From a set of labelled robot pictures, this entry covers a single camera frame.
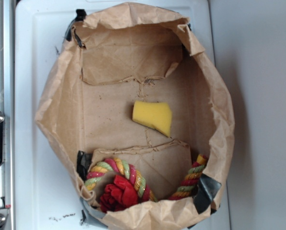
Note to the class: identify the aluminium frame rail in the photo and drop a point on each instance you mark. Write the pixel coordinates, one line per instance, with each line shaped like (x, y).
(7, 106)

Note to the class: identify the multicolour twisted rope toy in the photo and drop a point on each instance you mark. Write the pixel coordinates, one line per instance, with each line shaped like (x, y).
(138, 182)

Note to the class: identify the red crumpled cloth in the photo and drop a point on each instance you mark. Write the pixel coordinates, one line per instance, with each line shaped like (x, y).
(118, 196)

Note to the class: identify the brown paper bag liner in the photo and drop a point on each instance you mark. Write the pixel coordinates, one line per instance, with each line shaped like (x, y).
(111, 59)

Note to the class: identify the yellow sponge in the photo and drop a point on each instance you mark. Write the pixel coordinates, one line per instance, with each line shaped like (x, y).
(156, 116)

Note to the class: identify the white plastic bin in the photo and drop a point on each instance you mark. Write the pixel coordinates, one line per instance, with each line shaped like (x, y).
(45, 198)

